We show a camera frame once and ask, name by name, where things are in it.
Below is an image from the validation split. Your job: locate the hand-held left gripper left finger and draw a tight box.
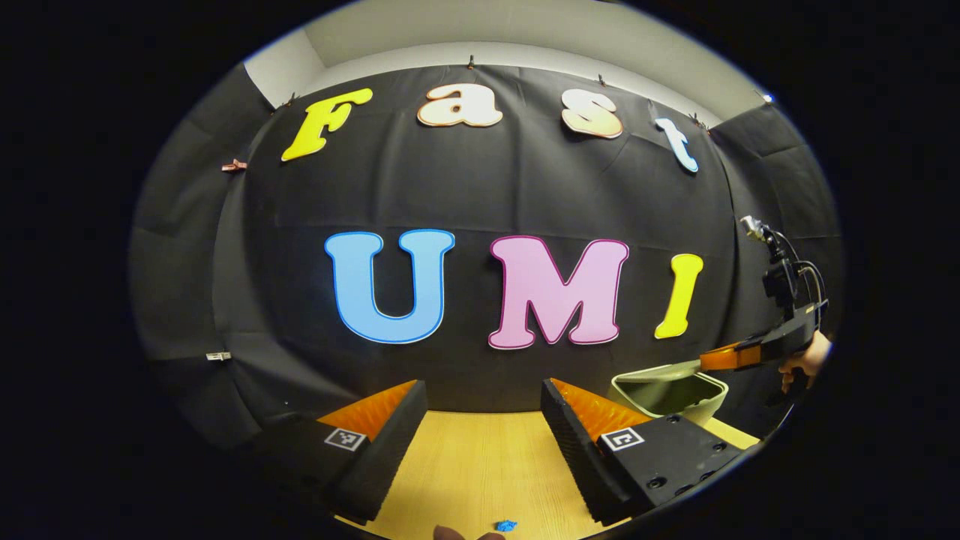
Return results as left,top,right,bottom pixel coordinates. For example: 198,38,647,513
251,379,428,526

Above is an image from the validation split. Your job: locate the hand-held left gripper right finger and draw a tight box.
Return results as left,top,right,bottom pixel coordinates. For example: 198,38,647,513
540,377,760,526

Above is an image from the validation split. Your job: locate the pale green desktop garbage bin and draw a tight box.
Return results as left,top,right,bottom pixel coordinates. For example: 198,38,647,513
609,358,730,427

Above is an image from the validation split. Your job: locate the wooden desktop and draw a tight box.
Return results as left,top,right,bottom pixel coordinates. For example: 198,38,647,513
334,409,760,540

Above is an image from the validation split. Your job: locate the black backdrop cloth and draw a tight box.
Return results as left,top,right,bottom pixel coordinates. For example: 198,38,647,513
127,64,845,451

